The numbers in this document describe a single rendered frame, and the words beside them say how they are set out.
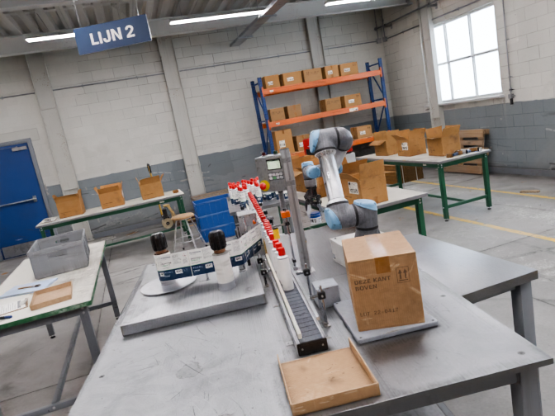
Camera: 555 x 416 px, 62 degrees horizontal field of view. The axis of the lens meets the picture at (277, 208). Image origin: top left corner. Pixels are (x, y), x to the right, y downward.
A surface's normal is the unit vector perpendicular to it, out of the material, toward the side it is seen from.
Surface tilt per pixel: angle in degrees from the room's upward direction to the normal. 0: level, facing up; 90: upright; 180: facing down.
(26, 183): 90
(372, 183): 91
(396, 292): 90
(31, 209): 90
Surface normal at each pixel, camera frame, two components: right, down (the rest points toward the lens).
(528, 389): 0.13, 0.16
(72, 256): 0.36, 0.11
